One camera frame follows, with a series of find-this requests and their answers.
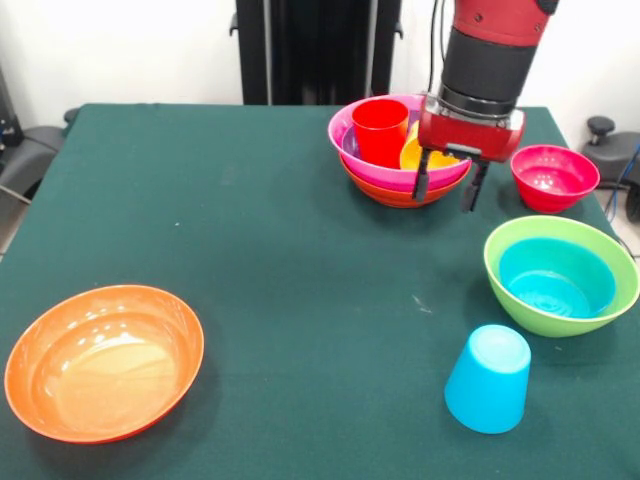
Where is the yellow cup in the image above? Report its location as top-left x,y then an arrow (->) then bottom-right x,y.
398,119 -> 464,172

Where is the light blue cup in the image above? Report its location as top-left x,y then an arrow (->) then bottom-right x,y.
444,323 -> 533,435

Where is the blue bowl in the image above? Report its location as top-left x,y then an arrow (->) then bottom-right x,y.
498,237 -> 617,320

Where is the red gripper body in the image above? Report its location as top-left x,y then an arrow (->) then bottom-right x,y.
417,92 -> 527,164

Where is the black wall cable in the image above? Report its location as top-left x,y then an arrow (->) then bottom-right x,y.
424,0 -> 454,96

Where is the small crimson bowl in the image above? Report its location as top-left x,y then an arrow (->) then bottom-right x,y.
509,144 -> 601,214

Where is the green bowl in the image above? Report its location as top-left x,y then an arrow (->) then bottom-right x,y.
482,215 -> 640,339

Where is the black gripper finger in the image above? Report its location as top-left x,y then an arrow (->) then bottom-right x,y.
459,157 -> 491,214
411,148 -> 432,204

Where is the blue cable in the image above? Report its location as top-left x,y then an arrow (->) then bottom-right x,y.
604,144 -> 640,221

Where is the orange bowl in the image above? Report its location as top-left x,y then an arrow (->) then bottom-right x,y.
3,284 -> 206,445
338,149 -> 472,209

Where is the large pink bowl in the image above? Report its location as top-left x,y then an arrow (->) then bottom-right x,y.
327,93 -> 474,193

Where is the red cup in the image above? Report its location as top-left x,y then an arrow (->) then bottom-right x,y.
351,98 -> 411,170

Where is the black caster leg with knob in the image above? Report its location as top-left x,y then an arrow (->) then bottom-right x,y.
582,115 -> 640,224
0,107 -> 81,206

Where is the dark green tablecloth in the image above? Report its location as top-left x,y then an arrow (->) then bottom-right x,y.
0,103 -> 640,480

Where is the purple bowl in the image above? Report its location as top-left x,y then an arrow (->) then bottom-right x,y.
341,108 -> 421,157

